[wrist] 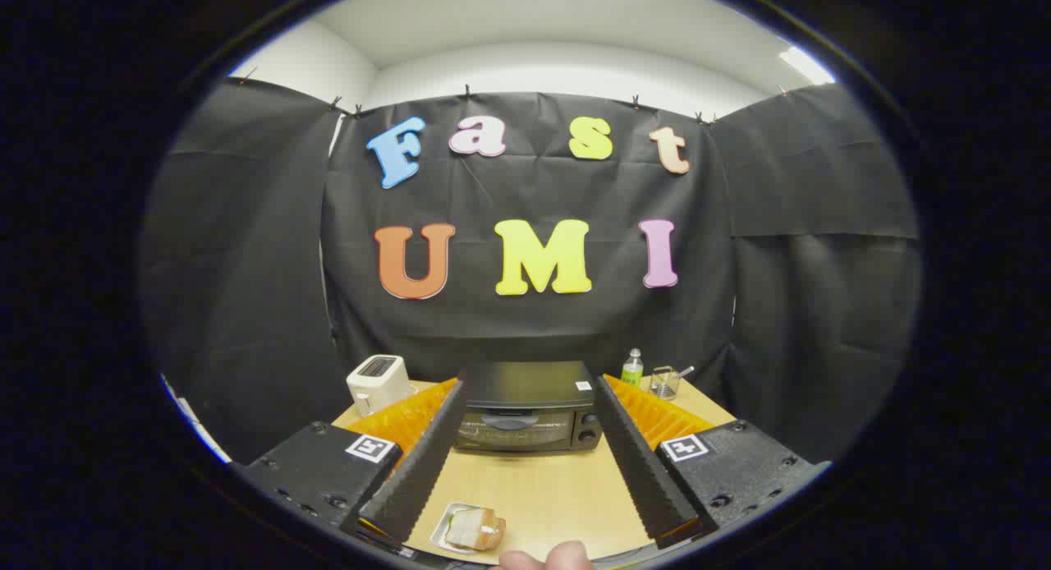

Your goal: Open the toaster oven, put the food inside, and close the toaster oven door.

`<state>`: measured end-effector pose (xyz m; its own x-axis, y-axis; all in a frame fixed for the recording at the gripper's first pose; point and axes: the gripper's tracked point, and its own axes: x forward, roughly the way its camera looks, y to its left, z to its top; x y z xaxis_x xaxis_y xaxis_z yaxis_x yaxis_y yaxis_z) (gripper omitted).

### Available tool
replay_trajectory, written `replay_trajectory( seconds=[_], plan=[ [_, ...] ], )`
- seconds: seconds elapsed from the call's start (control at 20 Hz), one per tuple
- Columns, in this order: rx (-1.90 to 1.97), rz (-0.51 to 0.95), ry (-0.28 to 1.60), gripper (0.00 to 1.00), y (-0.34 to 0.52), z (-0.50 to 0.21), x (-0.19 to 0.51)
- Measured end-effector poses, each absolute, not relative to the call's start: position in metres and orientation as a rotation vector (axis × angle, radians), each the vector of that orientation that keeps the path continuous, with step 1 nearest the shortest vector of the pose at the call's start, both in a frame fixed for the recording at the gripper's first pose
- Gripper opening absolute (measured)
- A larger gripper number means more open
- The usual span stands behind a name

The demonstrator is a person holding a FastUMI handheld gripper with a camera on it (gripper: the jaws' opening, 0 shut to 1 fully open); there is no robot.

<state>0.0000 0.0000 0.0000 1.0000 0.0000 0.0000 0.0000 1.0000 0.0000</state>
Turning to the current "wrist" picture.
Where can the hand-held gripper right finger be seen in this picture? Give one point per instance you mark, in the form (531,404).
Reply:
(644,471)

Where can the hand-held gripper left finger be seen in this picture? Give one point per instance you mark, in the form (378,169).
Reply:
(419,471)

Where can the toast sandwich with lettuce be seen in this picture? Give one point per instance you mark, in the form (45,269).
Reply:
(476,530)

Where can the black toaster oven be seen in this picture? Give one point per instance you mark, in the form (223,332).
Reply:
(525,385)

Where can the white pop-up toaster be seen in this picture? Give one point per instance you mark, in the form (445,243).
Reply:
(378,385)

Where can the white rectangular plate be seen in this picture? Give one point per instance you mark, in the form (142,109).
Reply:
(438,534)

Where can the clear bottle with green label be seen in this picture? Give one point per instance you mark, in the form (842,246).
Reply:
(632,375)

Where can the ceiling light panel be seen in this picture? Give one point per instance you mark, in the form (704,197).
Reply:
(809,67)

